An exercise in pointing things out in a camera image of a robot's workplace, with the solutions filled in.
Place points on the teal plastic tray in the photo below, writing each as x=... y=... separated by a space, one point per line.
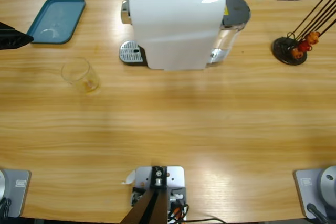
x=56 y=19

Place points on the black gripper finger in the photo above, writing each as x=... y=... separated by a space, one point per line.
x=15 y=42
x=10 y=32

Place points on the dark orange coffee capsule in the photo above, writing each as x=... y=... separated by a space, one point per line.
x=297 y=54

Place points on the red coffee capsule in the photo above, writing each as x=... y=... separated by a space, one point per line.
x=304 y=46

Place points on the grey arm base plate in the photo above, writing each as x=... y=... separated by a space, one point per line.
x=18 y=190
x=315 y=187

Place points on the clear water tank dark lid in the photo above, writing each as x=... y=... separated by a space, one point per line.
x=235 y=9

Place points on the clear drinking glass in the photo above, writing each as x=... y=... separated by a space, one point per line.
x=84 y=77

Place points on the white capsule coffee machine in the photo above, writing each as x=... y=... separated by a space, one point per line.
x=173 y=30

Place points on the metal drip tray grate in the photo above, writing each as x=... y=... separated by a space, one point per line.
x=130 y=51

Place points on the black capsule holder with rods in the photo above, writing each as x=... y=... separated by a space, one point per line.
x=282 y=48

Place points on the white paper tab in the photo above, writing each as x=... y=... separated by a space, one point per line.
x=130 y=178

